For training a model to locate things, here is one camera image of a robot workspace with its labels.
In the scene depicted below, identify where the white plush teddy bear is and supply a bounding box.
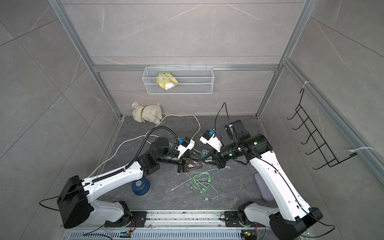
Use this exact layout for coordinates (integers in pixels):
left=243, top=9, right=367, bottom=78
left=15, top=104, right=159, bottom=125
left=132, top=102, right=163, bottom=125

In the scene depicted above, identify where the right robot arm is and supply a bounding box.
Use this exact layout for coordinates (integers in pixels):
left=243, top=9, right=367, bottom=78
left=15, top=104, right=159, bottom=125
left=200, top=120, right=323, bottom=240

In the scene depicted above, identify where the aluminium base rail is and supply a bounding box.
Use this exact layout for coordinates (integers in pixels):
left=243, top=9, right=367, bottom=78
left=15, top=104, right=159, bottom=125
left=59, top=210, right=277, bottom=240

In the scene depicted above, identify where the black wire hook rack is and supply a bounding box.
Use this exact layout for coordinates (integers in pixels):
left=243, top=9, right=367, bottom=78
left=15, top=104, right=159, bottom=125
left=287, top=89, right=358, bottom=170

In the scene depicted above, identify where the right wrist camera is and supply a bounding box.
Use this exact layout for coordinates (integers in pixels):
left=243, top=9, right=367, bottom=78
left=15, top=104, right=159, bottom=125
left=200, top=130, right=223, bottom=152

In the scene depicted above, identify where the thick white power cord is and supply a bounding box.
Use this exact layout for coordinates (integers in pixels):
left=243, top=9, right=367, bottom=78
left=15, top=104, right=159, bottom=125
left=87, top=113, right=202, bottom=178

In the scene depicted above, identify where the white wire wall basket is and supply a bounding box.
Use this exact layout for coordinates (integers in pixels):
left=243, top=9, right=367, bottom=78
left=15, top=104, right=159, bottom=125
left=142, top=67, right=215, bottom=95

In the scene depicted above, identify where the yellow packet in basket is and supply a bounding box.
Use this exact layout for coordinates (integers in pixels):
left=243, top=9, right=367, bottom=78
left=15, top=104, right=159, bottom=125
left=156, top=72, right=179, bottom=90

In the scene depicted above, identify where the green USB cable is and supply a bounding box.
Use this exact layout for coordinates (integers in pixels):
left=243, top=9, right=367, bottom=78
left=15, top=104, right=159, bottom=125
left=188, top=171, right=220, bottom=202

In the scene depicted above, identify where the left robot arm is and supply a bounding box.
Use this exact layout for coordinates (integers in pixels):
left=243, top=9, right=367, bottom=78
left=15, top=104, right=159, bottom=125
left=56, top=137, right=203, bottom=229

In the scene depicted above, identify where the purple glasses case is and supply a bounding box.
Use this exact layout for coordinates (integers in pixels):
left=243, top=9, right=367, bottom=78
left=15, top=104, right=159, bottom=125
left=254, top=173, right=275, bottom=202

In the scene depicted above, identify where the teal power strip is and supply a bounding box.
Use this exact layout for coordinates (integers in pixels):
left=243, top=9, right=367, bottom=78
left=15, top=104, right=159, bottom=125
left=201, top=149, right=209, bottom=159

